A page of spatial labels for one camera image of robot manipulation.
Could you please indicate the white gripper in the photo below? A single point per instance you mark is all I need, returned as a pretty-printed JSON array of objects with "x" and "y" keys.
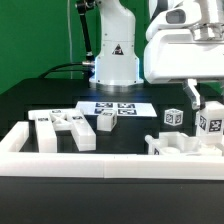
[{"x": 185, "y": 41}]

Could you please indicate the white chair seat block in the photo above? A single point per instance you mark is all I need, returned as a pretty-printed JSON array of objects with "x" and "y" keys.
[{"x": 180, "y": 144}]

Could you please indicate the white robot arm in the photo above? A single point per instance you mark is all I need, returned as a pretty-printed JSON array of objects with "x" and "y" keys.
[{"x": 117, "y": 66}]

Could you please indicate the white tagged cube near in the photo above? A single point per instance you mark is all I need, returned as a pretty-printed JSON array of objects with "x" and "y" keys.
[{"x": 173, "y": 117}]

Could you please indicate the white tag marker sheet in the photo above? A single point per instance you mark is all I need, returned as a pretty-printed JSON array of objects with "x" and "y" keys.
[{"x": 122, "y": 109}]

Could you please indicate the white chair back frame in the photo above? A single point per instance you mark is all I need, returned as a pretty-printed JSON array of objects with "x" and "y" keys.
[{"x": 48, "y": 122}]

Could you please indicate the white U-shaped fence frame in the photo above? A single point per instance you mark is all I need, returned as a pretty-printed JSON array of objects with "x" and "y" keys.
[{"x": 15, "y": 162}]

